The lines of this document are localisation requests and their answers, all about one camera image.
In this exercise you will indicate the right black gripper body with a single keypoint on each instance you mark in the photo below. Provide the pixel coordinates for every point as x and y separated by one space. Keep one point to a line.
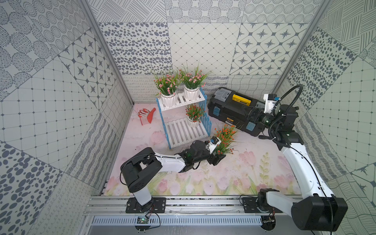
266 119

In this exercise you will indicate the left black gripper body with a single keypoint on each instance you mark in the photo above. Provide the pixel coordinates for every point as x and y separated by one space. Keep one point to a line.
211 153

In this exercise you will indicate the red flower pot back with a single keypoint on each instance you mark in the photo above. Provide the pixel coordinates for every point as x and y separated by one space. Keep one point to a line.
226 133

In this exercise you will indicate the red flower pot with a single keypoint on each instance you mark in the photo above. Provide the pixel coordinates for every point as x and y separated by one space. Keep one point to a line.
225 147
194 114
226 133

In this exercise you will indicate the pink flower pot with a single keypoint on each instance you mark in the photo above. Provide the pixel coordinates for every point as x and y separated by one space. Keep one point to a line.
168 84
193 81

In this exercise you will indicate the red flower pot front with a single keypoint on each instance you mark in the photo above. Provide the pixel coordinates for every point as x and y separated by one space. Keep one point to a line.
225 147

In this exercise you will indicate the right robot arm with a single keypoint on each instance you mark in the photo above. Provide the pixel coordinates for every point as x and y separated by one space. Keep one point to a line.
319 209

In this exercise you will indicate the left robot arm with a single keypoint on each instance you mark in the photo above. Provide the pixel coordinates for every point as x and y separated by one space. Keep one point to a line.
139 170

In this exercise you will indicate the blue white slatted rack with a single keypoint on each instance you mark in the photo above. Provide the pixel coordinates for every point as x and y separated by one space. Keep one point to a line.
178 129

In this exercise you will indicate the floral pink table mat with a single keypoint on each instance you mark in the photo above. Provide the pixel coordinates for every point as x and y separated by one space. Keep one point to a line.
254 165

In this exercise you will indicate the black handled screwdriver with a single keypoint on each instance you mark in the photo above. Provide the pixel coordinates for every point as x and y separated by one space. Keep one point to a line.
263 137

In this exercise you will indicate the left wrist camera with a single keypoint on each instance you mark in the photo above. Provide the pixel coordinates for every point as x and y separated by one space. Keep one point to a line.
213 143

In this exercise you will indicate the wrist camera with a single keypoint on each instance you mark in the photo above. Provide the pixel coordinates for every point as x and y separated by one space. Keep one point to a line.
213 143
270 101

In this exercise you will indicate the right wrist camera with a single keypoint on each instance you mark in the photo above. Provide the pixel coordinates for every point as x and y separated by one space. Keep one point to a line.
270 101

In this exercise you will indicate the black toolbox yellow handle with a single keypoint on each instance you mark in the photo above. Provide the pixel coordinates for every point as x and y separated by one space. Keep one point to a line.
229 107

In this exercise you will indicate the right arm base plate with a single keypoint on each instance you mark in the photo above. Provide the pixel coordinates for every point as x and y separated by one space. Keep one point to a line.
251 205

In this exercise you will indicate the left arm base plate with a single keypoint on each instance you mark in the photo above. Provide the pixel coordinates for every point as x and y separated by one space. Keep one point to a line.
157 204

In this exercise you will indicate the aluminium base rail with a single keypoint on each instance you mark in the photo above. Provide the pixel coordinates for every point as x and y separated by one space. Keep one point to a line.
181 205

